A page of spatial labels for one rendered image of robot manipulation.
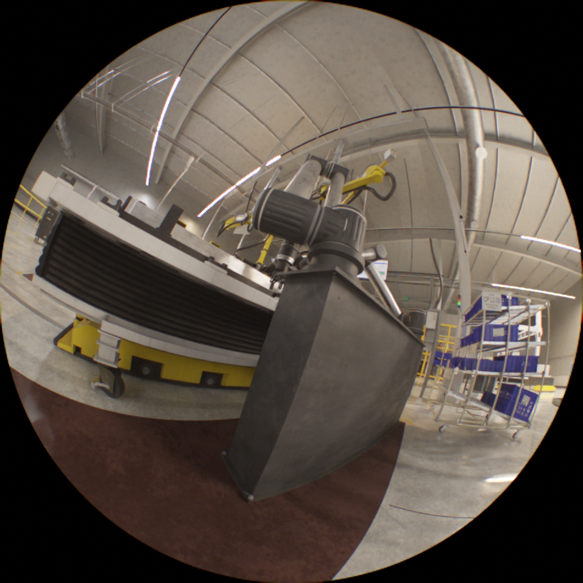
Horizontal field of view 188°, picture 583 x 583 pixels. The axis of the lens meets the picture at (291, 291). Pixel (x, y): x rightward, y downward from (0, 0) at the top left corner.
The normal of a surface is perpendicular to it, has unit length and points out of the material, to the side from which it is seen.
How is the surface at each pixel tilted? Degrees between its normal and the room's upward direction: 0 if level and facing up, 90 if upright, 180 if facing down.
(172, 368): 90
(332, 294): 90
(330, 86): 176
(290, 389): 90
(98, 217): 90
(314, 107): 176
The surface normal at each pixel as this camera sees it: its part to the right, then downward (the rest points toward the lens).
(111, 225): 0.72, 0.09
